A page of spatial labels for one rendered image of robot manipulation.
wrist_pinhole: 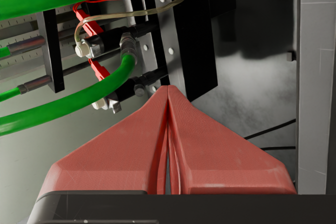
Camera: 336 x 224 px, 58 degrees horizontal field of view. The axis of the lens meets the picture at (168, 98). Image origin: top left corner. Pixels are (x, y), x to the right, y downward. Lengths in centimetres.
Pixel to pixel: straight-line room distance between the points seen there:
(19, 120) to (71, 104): 4
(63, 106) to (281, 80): 40
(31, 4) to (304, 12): 27
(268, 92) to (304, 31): 23
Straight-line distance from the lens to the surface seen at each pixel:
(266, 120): 62
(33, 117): 25
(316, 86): 40
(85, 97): 25
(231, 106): 65
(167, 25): 47
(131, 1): 50
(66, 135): 77
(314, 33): 38
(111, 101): 44
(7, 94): 61
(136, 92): 45
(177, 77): 49
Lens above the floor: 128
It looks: 34 degrees down
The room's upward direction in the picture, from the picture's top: 119 degrees counter-clockwise
